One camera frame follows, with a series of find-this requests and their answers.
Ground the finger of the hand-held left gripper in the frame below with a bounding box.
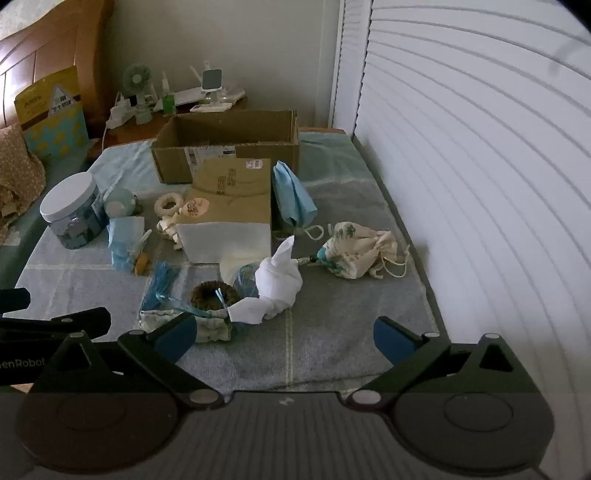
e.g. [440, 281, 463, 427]
[0, 307, 112, 343]
[0, 287, 32, 309]

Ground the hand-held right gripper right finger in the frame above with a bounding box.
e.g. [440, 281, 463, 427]
[345, 316, 543, 411]

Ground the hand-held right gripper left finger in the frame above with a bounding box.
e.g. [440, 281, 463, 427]
[28, 313, 225, 411]

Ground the patterned fabric pouch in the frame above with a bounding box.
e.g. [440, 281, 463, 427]
[139, 308, 232, 344]

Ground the dark round woven basket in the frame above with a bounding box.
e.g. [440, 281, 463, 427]
[190, 280, 242, 315]

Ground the blue raffia bundle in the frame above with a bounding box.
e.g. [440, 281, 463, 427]
[147, 261, 182, 306]

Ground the floral drawstring bag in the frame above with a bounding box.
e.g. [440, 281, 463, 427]
[318, 222, 411, 281]

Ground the cream knotted cloth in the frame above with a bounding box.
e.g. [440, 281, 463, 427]
[156, 213, 186, 251]

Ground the blue mask packet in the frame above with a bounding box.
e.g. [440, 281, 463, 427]
[107, 216, 153, 278]

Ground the white cloth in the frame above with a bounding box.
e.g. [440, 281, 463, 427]
[228, 234, 304, 324]

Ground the cream scrunchie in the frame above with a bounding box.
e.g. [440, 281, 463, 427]
[154, 192, 186, 216]

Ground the blue round plush toy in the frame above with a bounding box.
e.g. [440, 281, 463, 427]
[102, 186, 138, 219]

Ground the blue face mask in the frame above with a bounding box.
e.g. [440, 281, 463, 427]
[271, 160, 324, 241]

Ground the jar with white lid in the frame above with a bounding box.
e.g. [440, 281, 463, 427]
[39, 172, 110, 251]

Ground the brown floral cloth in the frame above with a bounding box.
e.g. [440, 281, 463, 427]
[0, 122, 47, 245]

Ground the teal bed sheet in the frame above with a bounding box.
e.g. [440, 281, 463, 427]
[0, 154, 100, 282]

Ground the small closed cardboard box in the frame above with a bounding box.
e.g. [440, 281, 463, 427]
[178, 158, 273, 265]

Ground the yellow snack bag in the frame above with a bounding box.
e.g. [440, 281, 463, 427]
[14, 65, 89, 160]

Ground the wooden nightstand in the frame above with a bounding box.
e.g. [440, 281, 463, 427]
[85, 95, 250, 160]

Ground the white power strip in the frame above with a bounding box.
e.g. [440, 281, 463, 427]
[107, 92, 139, 130]

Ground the green spray bottle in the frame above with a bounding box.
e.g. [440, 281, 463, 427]
[161, 71, 175, 114]

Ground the white router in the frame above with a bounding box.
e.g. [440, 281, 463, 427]
[159, 65, 245, 112]

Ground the green desk fan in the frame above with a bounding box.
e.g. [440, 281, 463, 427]
[122, 63, 153, 124]

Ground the wooden headboard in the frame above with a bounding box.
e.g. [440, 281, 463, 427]
[0, 0, 116, 134]

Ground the white device with dark screen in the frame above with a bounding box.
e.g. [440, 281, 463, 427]
[202, 68, 223, 104]

